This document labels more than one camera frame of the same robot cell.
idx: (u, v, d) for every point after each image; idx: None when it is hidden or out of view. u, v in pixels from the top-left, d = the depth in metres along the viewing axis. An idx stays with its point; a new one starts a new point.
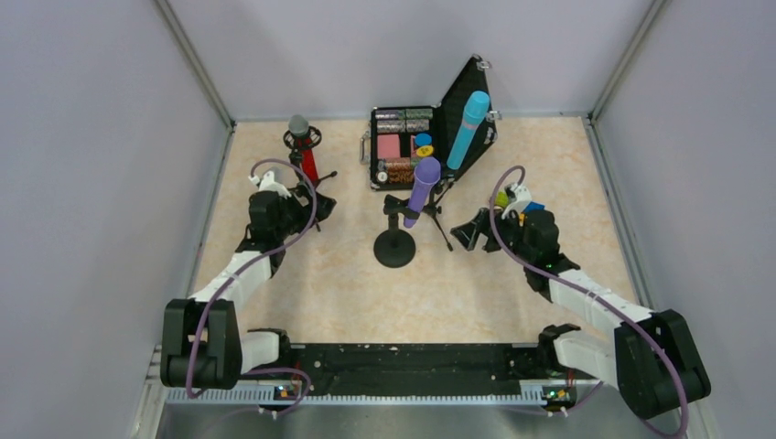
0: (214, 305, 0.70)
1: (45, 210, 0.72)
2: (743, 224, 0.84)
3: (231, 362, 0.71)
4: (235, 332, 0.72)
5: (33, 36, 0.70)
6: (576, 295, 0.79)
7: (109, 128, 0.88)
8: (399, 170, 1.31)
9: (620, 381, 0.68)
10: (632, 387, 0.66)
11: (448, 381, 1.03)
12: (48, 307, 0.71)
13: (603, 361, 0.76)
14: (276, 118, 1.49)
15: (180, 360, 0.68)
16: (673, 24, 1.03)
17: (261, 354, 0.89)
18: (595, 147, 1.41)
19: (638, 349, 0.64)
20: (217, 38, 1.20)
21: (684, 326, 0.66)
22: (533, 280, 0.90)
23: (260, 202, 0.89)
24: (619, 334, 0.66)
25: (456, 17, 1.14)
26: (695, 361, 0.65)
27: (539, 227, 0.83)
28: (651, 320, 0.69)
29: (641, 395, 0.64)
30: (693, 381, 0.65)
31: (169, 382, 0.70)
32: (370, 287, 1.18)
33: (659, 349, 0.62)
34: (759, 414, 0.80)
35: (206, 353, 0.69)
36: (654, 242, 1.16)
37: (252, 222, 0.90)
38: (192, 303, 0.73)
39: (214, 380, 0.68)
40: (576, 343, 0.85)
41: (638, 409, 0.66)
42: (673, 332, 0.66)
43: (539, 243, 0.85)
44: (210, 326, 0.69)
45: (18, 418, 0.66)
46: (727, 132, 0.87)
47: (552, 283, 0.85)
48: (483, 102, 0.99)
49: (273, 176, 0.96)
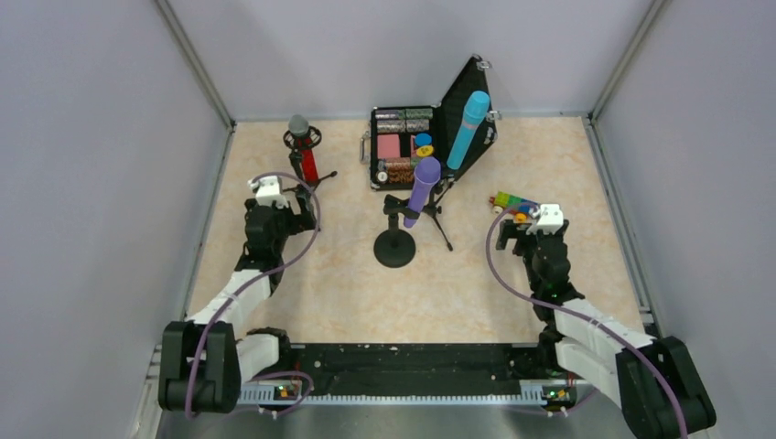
0: (217, 330, 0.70)
1: (44, 210, 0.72)
2: (742, 224, 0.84)
3: (232, 388, 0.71)
4: (236, 355, 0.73)
5: (31, 36, 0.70)
6: (581, 322, 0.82)
7: (110, 127, 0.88)
8: (399, 170, 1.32)
9: (623, 402, 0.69)
10: (635, 411, 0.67)
11: (449, 382, 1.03)
12: (48, 306, 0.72)
13: (605, 375, 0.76)
14: (276, 118, 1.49)
15: (178, 384, 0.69)
16: (673, 25, 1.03)
17: (260, 358, 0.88)
18: (595, 148, 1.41)
19: (637, 372, 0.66)
20: (217, 38, 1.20)
21: (687, 354, 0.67)
22: (540, 310, 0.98)
23: (258, 222, 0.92)
24: (621, 358, 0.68)
25: (457, 17, 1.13)
26: (698, 388, 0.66)
27: (551, 261, 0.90)
28: (654, 344, 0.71)
29: (643, 420, 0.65)
30: (698, 413, 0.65)
31: (167, 406, 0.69)
32: (369, 287, 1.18)
33: (660, 376, 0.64)
34: (759, 414, 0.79)
35: (205, 378, 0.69)
36: (654, 242, 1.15)
37: (249, 240, 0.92)
38: (191, 326, 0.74)
39: (212, 404, 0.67)
40: (578, 349, 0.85)
41: (641, 433, 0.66)
42: (675, 358, 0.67)
43: (549, 274, 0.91)
44: (210, 349, 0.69)
45: (16, 418, 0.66)
46: (727, 132, 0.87)
47: (557, 314, 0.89)
48: (483, 102, 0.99)
49: (277, 187, 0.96)
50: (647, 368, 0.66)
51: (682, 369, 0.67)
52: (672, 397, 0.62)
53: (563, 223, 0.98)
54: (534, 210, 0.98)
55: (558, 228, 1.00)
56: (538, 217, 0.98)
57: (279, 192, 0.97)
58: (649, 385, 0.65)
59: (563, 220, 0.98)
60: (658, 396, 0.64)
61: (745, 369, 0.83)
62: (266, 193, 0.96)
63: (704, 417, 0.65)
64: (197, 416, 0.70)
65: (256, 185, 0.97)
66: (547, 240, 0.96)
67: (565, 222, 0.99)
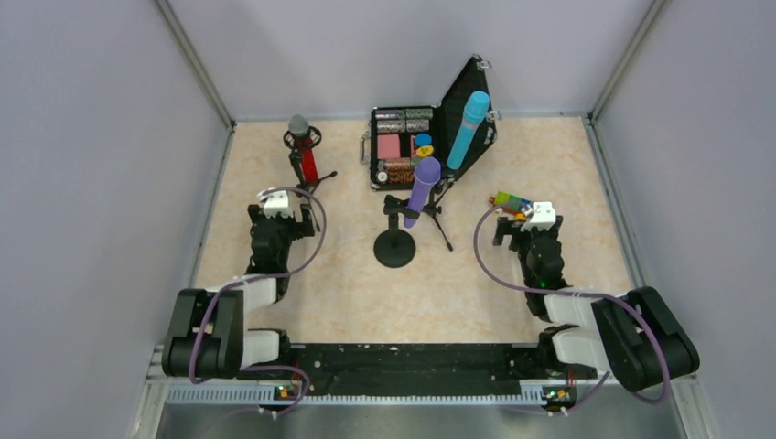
0: (224, 294, 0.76)
1: (43, 212, 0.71)
2: (741, 225, 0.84)
3: (233, 351, 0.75)
4: (242, 323, 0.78)
5: (31, 36, 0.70)
6: (566, 296, 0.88)
7: (109, 127, 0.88)
8: (399, 170, 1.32)
9: (609, 358, 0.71)
10: (619, 360, 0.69)
11: (449, 381, 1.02)
12: (48, 306, 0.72)
13: (595, 343, 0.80)
14: (276, 118, 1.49)
15: (181, 350, 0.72)
16: (673, 25, 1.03)
17: (261, 350, 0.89)
18: (595, 148, 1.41)
19: (612, 315, 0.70)
20: (217, 38, 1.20)
21: (660, 298, 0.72)
22: (533, 305, 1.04)
23: (264, 237, 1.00)
24: (598, 306, 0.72)
25: (457, 18, 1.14)
26: (674, 327, 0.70)
27: (545, 258, 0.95)
28: (630, 296, 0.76)
29: (629, 366, 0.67)
30: (682, 356, 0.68)
31: (169, 369, 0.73)
32: (369, 287, 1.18)
33: (636, 315, 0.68)
34: (760, 413, 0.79)
35: (210, 339, 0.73)
36: (653, 242, 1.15)
37: (254, 252, 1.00)
38: (203, 293, 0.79)
39: (214, 366, 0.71)
40: (573, 336, 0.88)
41: (630, 384, 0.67)
42: (649, 303, 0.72)
43: (543, 271, 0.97)
44: (219, 311, 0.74)
45: (16, 418, 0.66)
46: (727, 133, 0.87)
47: (548, 299, 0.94)
48: (483, 102, 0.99)
49: (285, 199, 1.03)
50: (623, 312, 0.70)
51: (657, 312, 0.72)
52: (650, 335, 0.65)
53: (555, 220, 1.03)
54: (526, 208, 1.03)
55: (553, 225, 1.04)
56: (531, 215, 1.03)
57: (285, 205, 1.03)
58: (626, 326, 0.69)
59: (556, 217, 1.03)
60: (637, 337, 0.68)
61: (745, 369, 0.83)
62: (274, 205, 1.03)
63: (687, 359, 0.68)
64: (198, 380, 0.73)
65: (264, 198, 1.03)
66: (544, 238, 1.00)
67: (558, 219, 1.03)
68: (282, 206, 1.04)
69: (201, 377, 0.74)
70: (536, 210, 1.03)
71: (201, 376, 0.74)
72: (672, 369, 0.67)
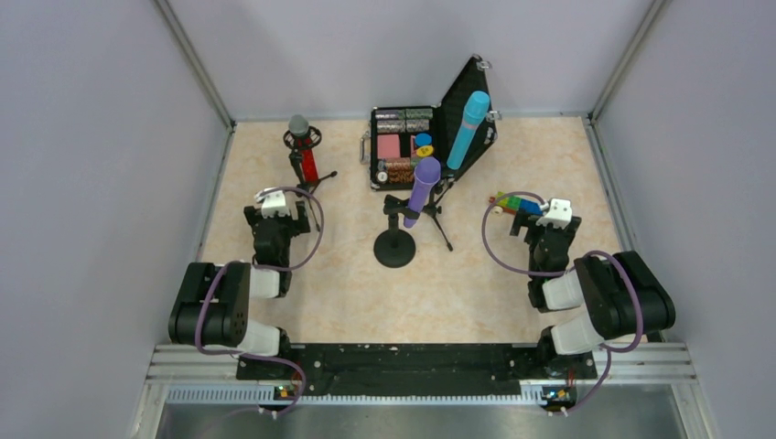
0: (232, 267, 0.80)
1: (43, 215, 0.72)
2: (741, 225, 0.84)
3: (239, 323, 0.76)
4: (247, 295, 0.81)
5: (30, 36, 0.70)
6: (561, 280, 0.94)
7: (110, 129, 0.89)
8: (398, 170, 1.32)
9: (588, 305, 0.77)
10: (595, 305, 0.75)
11: (449, 381, 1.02)
12: (48, 307, 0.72)
13: (584, 319, 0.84)
14: (276, 118, 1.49)
15: (187, 319, 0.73)
16: (673, 26, 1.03)
17: (261, 341, 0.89)
18: (595, 148, 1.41)
19: (591, 268, 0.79)
20: (217, 37, 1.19)
21: (640, 260, 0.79)
22: (533, 299, 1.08)
23: (265, 238, 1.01)
24: (583, 262, 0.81)
25: (457, 18, 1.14)
26: (652, 283, 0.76)
27: (551, 251, 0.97)
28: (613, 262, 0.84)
29: (601, 306, 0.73)
30: (658, 310, 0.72)
31: (175, 334, 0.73)
32: (369, 287, 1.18)
33: (611, 261, 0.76)
34: (760, 414, 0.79)
35: (218, 305, 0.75)
36: (652, 242, 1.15)
37: (257, 251, 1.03)
38: (211, 266, 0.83)
39: (221, 334, 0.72)
40: (566, 326, 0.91)
41: (604, 327, 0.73)
42: (629, 261, 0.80)
43: (548, 264, 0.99)
44: (228, 279, 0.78)
45: (16, 418, 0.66)
46: (726, 133, 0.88)
47: (546, 290, 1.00)
48: (483, 102, 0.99)
49: (282, 198, 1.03)
50: (602, 266, 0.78)
51: (636, 269, 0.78)
52: (623, 276, 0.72)
53: (571, 219, 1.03)
54: (546, 203, 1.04)
55: (569, 225, 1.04)
56: (547, 209, 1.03)
57: (283, 204, 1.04)
58: (602, 276, 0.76)
59: (573, 217, 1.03)
60: (614, 286, 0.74)
61: (743, 368, 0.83)
62: (272, 205, 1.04)
63: (662, 314, 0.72)
64: (204, 347, 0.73)
65: (261, 198, 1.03)
66: (558, 234, 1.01)
67: (574, 219, 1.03)
68: (277, 207, 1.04)
69: (205, 344, 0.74)
70: (552, 207, 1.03)
71: (205, 344, 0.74)
72: (646, 320, 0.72)
